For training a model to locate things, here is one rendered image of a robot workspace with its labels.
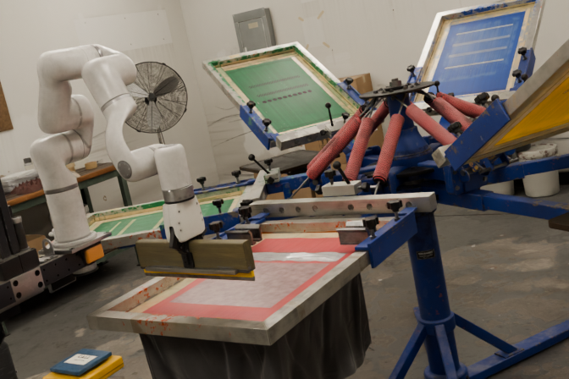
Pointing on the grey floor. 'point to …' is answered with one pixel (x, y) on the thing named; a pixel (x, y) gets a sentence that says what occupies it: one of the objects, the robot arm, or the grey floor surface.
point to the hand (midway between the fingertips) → (192, 257)
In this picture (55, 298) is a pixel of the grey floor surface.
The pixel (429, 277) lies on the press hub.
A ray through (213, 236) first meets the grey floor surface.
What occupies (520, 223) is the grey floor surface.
